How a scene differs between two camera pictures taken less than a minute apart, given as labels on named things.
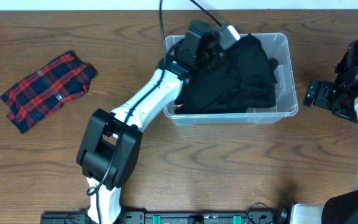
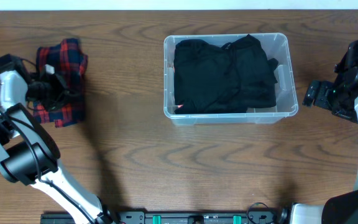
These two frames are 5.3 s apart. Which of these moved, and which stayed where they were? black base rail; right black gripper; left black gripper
Moved: left black gripper
Stayed: black base rail; right black gripper
